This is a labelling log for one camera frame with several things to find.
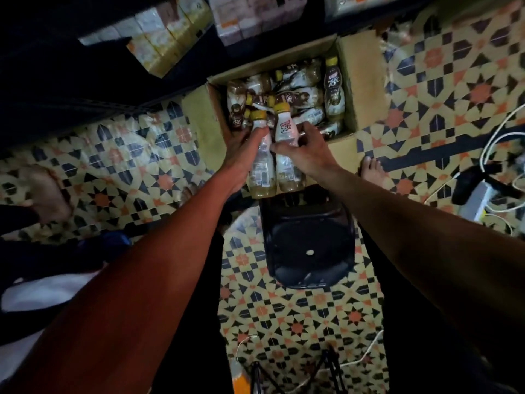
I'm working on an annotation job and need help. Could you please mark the person's left hand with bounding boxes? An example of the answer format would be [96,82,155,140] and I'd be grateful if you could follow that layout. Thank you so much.
[219,126,271,194]

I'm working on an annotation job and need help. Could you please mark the person's right hand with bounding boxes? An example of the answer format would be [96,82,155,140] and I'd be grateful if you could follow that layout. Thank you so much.
[271,119,342,184]

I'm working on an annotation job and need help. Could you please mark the bottle pair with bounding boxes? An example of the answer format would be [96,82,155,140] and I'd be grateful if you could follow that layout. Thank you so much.
[272,101,307,193]
[248,109,278,200]

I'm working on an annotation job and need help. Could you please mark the pile of bottles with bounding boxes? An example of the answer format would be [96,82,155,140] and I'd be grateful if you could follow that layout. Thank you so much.
[225,54,351,141]

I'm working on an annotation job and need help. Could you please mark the brown cardboard box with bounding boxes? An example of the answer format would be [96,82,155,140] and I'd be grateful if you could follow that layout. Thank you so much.
[181,28,392,174]

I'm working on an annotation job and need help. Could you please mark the black metal shelf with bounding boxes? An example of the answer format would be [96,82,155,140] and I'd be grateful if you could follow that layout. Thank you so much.
[0,0,462,154]

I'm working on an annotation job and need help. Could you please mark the person's right forearm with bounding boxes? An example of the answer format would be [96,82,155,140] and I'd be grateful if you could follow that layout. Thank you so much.
[318,164,525,358]

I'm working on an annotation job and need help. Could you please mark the person's left forearm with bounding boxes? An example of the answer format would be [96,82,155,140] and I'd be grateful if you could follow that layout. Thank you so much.
[4,175,247,394]

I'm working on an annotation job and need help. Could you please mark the person's right foot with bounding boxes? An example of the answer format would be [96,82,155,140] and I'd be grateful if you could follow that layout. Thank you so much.
[358,155,389,190]

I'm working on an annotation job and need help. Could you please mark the black plastic stool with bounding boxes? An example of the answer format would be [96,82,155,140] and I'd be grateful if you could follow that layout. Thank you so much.
[259,196,360,291]

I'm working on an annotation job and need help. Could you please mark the stack of pink white boxes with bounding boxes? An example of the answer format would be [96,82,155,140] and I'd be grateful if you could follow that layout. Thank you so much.
[208,0,310,47]

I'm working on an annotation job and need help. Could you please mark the tissue packs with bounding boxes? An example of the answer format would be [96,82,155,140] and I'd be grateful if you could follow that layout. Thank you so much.
[79,0,217,79]

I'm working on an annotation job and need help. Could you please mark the black handheld clamp tool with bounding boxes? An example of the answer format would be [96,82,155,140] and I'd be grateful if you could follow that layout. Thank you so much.
[450,163,515,207]

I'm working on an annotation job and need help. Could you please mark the white power adapter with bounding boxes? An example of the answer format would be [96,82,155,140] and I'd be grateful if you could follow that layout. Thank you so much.
[458,184,498,224]

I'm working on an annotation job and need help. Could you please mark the black tripod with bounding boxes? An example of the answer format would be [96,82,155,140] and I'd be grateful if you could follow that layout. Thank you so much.
[245,346,351,394]

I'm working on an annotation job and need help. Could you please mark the long white cable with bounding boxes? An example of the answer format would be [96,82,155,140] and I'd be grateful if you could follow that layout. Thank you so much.
[422,102,525,236]

